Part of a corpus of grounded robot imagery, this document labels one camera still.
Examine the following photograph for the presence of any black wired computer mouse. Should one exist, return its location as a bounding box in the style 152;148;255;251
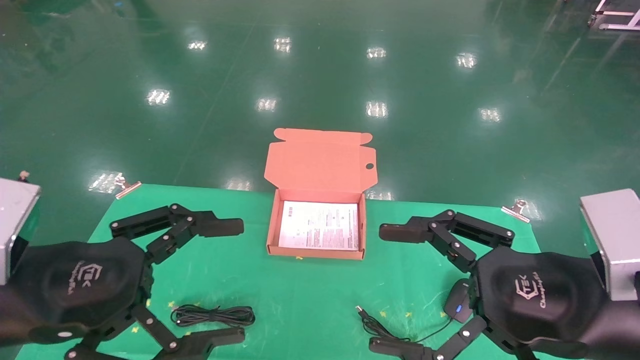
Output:
355;278;475;346

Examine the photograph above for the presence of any green table cloth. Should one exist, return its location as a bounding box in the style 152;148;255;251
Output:
15;183;583;360

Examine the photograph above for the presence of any orange cardboard box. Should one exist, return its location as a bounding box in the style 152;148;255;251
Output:
263;128;378;261

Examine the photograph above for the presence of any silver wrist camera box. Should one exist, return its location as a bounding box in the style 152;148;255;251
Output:
580;188;640;302
0;171;42;286

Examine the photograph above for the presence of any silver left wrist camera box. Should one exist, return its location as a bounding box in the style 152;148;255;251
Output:
0;171;42;286

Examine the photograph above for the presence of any metal binder clip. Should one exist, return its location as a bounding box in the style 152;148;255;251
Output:
114;175;142;200
501;199;531;223

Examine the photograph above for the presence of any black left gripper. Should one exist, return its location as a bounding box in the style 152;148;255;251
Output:
0;203;247;360

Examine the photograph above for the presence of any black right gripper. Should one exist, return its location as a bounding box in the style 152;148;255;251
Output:
369;209;640;360

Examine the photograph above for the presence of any white metal frame rack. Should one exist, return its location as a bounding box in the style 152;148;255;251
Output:
589;0;640;32

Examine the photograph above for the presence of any white printed paper leaflet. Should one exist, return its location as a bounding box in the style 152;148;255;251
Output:
278;200;360;251

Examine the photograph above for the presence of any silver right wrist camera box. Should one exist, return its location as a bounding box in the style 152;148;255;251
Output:
580;188;640;302

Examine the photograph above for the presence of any black data cable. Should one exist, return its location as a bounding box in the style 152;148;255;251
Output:
171;305;256;328

